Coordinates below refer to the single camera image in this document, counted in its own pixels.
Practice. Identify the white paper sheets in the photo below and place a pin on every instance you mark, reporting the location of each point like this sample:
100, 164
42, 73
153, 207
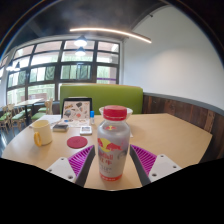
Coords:
50, 119

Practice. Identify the white bowl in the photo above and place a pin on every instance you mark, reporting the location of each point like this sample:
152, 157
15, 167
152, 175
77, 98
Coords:
130, 111

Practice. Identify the wooden chairs with green seats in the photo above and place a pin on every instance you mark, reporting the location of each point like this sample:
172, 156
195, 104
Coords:
20, 115

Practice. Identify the black pendant ceiling lamps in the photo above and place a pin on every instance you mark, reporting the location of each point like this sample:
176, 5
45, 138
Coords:
80, 42

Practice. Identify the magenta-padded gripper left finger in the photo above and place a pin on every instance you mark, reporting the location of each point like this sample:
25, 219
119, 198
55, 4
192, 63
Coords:
80, 160

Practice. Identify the black-framed window wall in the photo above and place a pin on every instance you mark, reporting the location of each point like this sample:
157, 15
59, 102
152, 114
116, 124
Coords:
66, 71

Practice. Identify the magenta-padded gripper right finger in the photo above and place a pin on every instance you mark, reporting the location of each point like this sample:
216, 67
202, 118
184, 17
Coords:
146, 159

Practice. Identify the green upholstered bench seat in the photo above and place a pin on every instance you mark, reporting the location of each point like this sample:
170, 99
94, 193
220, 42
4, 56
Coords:
110, 95

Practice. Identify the long curved strip light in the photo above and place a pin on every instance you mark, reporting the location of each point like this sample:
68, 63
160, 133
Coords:
113, 32

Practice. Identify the flat round red coaster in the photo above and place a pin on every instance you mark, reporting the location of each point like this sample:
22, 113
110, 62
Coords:
77, 142

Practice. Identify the red-capped clear drink bottle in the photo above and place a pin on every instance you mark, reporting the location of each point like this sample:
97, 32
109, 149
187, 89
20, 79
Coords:
113, 156

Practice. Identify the small white flat device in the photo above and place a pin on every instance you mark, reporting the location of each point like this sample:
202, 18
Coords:
85, 130

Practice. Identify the light wooden dining table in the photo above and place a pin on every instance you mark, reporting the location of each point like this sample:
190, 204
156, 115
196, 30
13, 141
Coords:
30, 101

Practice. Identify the small dark box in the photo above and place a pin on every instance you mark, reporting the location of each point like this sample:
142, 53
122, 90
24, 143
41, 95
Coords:
60, 127

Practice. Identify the small blue-capped white bottle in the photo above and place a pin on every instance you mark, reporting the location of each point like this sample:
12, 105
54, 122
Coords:
92, 118

